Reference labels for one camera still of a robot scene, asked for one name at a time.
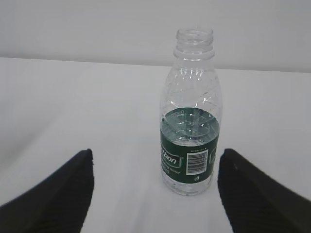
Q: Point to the clear plastic water bottle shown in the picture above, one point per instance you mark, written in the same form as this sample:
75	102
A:
191	108

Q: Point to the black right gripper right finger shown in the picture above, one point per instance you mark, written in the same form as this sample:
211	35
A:
256	203

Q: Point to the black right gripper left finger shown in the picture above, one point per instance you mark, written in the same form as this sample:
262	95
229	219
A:
58	204

